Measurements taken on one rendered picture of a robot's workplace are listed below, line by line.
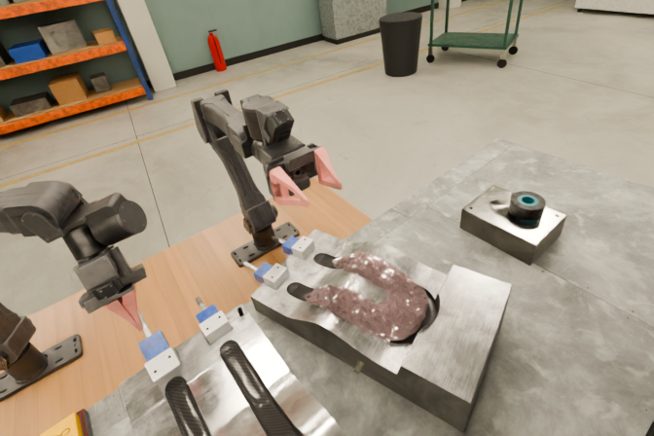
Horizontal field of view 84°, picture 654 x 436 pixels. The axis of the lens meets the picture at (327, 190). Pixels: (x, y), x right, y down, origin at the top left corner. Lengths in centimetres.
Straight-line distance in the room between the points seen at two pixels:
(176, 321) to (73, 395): 24
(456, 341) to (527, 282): 32
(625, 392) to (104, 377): 102
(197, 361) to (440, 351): 45
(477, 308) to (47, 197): 75
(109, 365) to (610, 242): 123
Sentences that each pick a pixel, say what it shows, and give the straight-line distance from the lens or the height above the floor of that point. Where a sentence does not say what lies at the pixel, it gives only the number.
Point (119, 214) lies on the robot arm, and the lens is 65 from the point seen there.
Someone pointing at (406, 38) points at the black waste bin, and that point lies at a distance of 442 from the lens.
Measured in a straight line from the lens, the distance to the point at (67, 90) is 550.
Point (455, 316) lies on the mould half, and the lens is 76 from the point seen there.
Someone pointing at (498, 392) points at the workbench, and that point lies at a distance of 83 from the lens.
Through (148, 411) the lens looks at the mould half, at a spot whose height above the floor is 89.
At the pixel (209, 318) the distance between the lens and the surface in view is 82.
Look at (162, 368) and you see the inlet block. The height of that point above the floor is 92.
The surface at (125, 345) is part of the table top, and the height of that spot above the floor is 80.
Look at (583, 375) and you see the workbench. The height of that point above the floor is 80.
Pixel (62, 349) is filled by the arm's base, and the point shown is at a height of 81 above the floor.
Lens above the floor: 153
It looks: 36 degrees down
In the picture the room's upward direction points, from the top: 9 degrees counter-clockwise
